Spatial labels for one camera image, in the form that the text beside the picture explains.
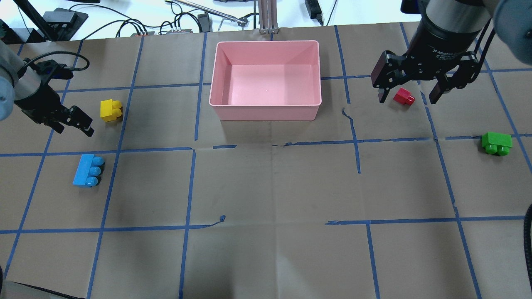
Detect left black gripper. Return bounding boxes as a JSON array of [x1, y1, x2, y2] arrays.
[[15, 86, 94, 137]]

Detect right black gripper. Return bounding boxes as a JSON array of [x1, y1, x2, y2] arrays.
[[371, 19, 481, 104]]

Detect blue toy block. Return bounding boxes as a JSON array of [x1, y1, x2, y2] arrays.
[[72, 154, 105, 188]]

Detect green toy block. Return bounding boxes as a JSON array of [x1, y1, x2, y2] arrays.
[[481, 131, 513, 156]]

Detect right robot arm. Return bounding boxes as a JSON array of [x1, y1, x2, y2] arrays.
[[370, 0, 532, 104]]

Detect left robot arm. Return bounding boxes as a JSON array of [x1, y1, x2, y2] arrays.
[[0, 42, 94, 137]]

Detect pink plastic box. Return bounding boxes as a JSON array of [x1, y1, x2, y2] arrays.
[[209, 40, 322, 121]]

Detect red toy block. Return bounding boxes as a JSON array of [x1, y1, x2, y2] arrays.
[[393, 88, 416, 106]]

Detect yellow toy block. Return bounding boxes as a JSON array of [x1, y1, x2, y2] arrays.
[[99, 99, 122, 122]]

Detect usb hub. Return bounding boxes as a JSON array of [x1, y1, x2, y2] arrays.
[[164, 29, 193, 35], [131, 31, 156, 37]]

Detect black power adapter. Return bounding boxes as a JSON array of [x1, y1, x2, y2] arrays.
[[304, 0, 323, 25]]

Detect metal rod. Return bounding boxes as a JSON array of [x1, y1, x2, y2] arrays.
[[165, 0, 249, 27]]

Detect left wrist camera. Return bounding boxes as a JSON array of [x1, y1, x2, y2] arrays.
[[25, 59, 74, 83]]

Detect aluminium frame post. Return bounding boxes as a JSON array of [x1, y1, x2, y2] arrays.
[[258, 0, 279, 34]]

